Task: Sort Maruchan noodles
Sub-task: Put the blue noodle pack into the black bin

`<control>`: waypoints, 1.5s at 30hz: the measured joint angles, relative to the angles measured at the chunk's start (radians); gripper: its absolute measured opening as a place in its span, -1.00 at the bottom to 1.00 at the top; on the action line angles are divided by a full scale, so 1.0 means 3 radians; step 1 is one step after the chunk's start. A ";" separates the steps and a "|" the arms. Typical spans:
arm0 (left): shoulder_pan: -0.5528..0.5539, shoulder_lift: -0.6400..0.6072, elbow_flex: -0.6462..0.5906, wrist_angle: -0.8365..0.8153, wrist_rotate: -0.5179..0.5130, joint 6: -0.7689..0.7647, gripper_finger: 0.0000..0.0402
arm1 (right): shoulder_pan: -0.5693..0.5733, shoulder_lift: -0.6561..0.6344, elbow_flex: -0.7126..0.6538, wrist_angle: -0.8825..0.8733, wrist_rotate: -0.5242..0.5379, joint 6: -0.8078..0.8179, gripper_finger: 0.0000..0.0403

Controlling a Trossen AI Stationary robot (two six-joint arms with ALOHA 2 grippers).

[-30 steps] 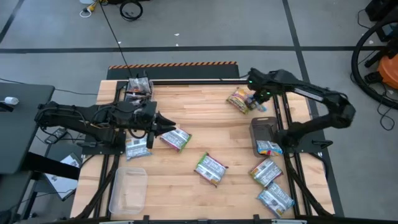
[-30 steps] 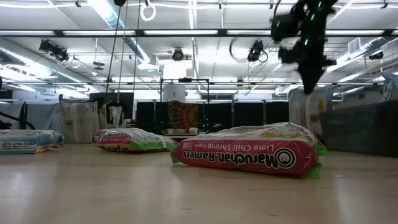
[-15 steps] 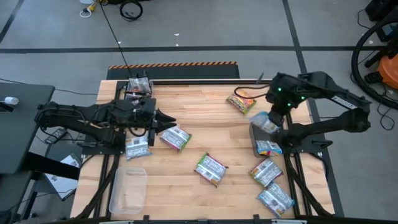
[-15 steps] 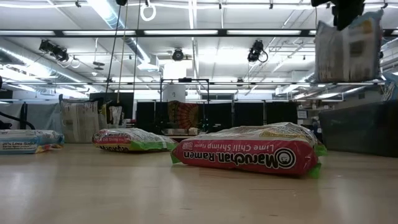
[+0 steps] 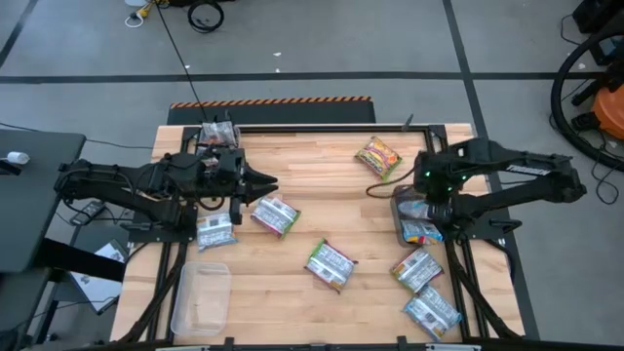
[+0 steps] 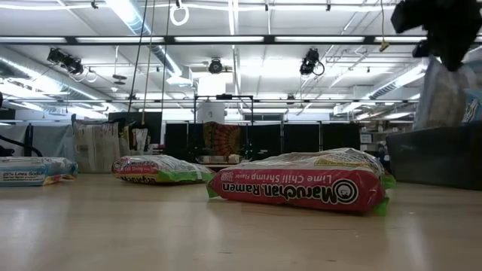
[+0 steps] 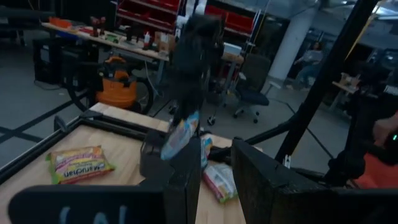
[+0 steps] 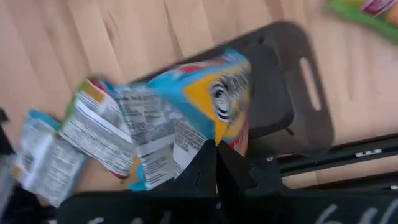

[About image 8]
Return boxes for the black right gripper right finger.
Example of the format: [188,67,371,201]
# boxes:
[218,140,259,197]

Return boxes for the blue Maruchan noodle packet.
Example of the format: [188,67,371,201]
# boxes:
[113,48,252,191]
[12,108,90,208]

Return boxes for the yellow Maruchan noodle packet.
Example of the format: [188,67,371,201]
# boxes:
[325,0,398,43]

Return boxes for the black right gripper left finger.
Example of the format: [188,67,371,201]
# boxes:
[158,139,218,197]

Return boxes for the dark grey plastic container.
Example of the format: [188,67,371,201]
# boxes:
[133,21,335,156]

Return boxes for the green red Maruchan noodle packet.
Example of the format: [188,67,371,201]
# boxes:
[60,74,139,180]

